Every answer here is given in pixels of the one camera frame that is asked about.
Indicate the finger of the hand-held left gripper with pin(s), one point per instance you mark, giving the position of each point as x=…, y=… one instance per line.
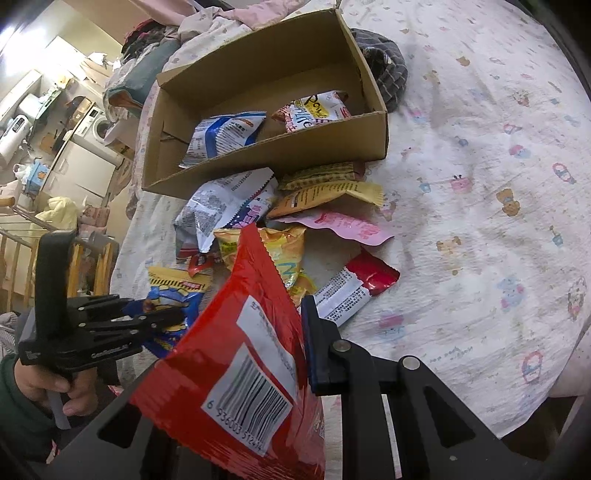
x=147, y=319
x=111, y=303

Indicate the grey plaid cloth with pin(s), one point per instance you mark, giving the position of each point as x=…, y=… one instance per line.
x=388, y=69

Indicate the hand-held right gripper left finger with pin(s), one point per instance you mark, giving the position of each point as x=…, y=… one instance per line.
x=115, y=461

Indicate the wooden crib rail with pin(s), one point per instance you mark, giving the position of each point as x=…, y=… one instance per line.
x=18, y=258

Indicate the brown cardboard box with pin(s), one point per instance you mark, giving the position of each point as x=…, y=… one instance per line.
x=277, y=152

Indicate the white washing machine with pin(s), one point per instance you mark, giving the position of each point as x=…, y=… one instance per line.
x=94, y=124

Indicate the yellow cloth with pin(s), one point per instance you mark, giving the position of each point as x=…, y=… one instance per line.
x=57, y=212

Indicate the pink snack packet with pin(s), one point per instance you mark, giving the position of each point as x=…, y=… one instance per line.
x=351, y=228

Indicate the red white snack packet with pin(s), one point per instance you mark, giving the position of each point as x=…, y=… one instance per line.
x=351, y=286

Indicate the silver white snack packet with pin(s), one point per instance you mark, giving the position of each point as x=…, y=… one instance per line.
x=221, y=198

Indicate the person's left hand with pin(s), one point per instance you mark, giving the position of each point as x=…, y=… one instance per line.
x=41, y=385

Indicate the yellow green snack packet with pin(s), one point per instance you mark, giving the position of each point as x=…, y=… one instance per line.
x=281, y=249

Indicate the blue storage box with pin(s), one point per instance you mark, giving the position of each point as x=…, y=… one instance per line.
x=38, y=179

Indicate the large red snack packet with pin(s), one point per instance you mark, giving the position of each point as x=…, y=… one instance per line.
x=207, y=332

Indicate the printed white bed sheet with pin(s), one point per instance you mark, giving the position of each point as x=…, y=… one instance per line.
x=461, y=207

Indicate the brown yellow snack packet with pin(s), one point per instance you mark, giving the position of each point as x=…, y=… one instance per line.
x=323, y=174

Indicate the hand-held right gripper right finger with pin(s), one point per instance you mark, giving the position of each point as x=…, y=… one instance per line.
x=310, y=350

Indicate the white kitchen appliance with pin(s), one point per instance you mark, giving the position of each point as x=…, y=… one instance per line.
x=14, y=136

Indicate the pile of clothes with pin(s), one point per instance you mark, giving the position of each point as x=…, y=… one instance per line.
x=147, y=69

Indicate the white orange snack packet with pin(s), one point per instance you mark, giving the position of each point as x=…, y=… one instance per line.
x=314, y=113

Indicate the blue white snack packet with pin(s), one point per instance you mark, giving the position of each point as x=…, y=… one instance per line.
x=221, y=134

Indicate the person's left forearm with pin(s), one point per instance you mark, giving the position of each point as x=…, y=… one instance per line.
x=21, y=429

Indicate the white cabinet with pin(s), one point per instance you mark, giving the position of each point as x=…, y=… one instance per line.
x=83, y=166

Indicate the blue yellow snack packet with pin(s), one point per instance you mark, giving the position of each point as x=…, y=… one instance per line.
x=180, y=290

